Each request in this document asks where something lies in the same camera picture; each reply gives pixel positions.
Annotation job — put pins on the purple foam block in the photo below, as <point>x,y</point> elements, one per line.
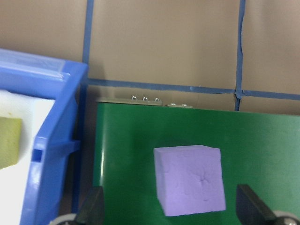
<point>189,180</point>

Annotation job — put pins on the yellow foam block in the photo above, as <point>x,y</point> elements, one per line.
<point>9,143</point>

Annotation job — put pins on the green conveyor belt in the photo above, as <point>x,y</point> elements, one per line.
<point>257,145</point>

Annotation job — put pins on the white foam pad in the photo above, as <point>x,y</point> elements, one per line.
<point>28,187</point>

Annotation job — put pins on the blue plastic bin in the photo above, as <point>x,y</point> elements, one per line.
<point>58,117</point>

